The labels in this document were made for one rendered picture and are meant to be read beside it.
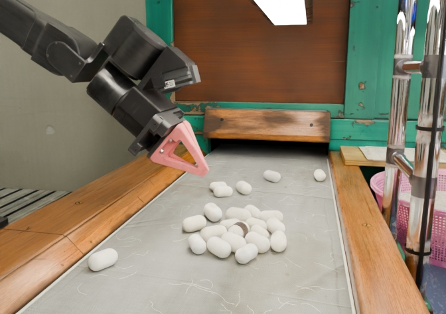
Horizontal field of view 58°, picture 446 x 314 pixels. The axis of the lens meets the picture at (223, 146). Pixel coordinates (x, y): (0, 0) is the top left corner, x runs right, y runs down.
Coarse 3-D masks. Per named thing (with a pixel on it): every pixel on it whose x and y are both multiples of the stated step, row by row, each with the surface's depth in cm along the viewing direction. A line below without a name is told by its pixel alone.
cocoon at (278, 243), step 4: (276, 232) 50; (280, 232) 50; (272, 236) 49; (276, 236) 48; (280, 236) 48; (284, 236) 49; (272, 240) 48; (276, 240) 48; (280, 240) 48; (284, 240) 48; (272, 244) 48; (276, 244) 48; (280, 244) 48; (284, 244) 48; (272, 248) 48; (276, 248) 48; (280, 248) 48; (284, 248) 48
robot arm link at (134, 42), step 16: (128, 16) 55; (112, 32) 55; (128, 32) 54; (144, 32) 53; (48, 48) 54; (64, 48) 54; (96, 48) 55; (112, 48) 55; (128, 48) 54; (144, 48) 53; (160, 48) 54; (64, 64) 54; (80, 64) 54; (96, 64) 57; (128, 64) 54; (144, 64) 55; (80, 80) 56
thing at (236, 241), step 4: (228, 232) 49; (232, 232) 49; (224, 236) 49; (228, 236) 48; (232, 236) 48; (236, 236) 48; (240, 236) 48; (228, 240) 48; (232, 240) 48; (236, 240) 47; (240, 240) 47; (244, 240) 48; (232, 244) 47; (236, 244) 47; (240, 244) 47; (244, 244) 47; (232, 248) 47; (236, 248) 47
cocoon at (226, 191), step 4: (216, 188) 69; (220, 188) 69; (224, 188) 69; (228, 188) 69; (216, 192) 68; (220, 192) 68; (224, 192) 68; (228, 192) 68; (220, 196) 69; (224, 196) 69
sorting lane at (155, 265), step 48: (192, 192) 72; (288, 192) 72; (144, 240) 52; (288, 240) 52; (336, 240) 52; (48, 288) 40; (96, 288) 41; (144, 288) 41; (192, 288) 41; (240, 288) 41; (288, 288) 41; (336, 288) 41
